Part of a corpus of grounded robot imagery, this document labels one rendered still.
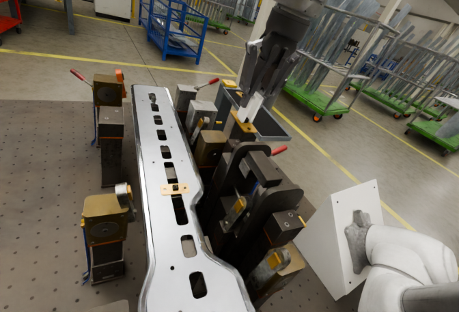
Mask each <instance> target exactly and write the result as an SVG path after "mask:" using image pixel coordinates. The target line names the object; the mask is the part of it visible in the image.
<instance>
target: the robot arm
mask: <svg viewBox="0 0 459 312"><path fill-rule="evenodd" d="M273 1H276V2H277V3H278V4H277V6H274V7H272V10H271V11H270V14H269V17H268V20H267V21H266V28H265V31H264V33H263V34H262V35H261V36H260V39H259V40H256V41H253V42H252V41H250V40H247V41H246V43H245V47H246V55H245V60H244V64H243V67H242V73H241V76H240V82H239V85H238V86H239V88H241V90H242V91H243V92H244V94H243V96H242V99H241V101H240V108H239V110H238V113H237V115H236V116H237V117H238V119H239V120H240V121H241V123H244V121H245V119H246V117H248V119H249V123H252V122H253V120H254V118H255V116H256V114H257V111H258V109H260V108H261V107H262V105H263V103H264V101H265V99H266V100H269V99H270V97H269V96H274V95H275V94H276V93H277V92H278V90H279V88H280V87H281V86H282V84H283V82H284V81H285V80H286V78H287V77H288V75H289V74H290V73H291V71H292V69H293V68H294V66H296V65H297V64H298V63H299V62H300V61H301V57H299V56H298V55H297V54H296V47H297V44H298V42H300V41H301V40H303V38H304V36H305V34H306V32H307V30H308V28H309V26H310V24H311V23H310V21H309V19H310V17H312V18H318V17H319V15H320V13H321V11H322V10H323V8H324V6H325V4H326V2H327V0H273ZM444 1H445V2H446V3H447V4H448V5H449V6H450V7H451V8H452V9H453V10H454V12H455V13H457V15H459V0H444ZM259 49H260V51H259ZM259 52H260V54H259V56H258V53H259ZM257 56H258V62H257V63H256V61H257ZM265 73H266V74H265ZM264 74H265V75H264ZM263 76H264V79H263V81H262V84H261V86H260V89H259V93H258V91H256V89H257V88H258V86H259V84H260V82H261V80H262V78H263ZM344 234H345V236H346V239H347V242H348V247H349V250H350V256H351V259H352V266H353V272H354V273H355V274H358V275H359V274H360V273H361V272H362V270H363V269H364V267H366V266H371V267H372V268H371V270H370V273H369V275H368V277H367V280H366V282H365V285H364V288H363V291H362V294H361V299H360V302H359V308H358V312H459V281H457V280H458V267H457V263H456V258H455V256H454V253H453V251H452V250H451V249H449V248H448V247H447V246H445V245H444V244H443V243H442V242H440V241H438V240H436V239H434V238H432V237H430V236H427V235H425V234H423V233H419V232H417V231H412V230H409V229H403V228H399V227H392V226H387V225H376V224H373V223H371V219H370V214H369V213H367V212H364V213H363V211H362V210H355V211H354V223H353V224H351V225H350V226H349V227H345V229H344Z"/></svg>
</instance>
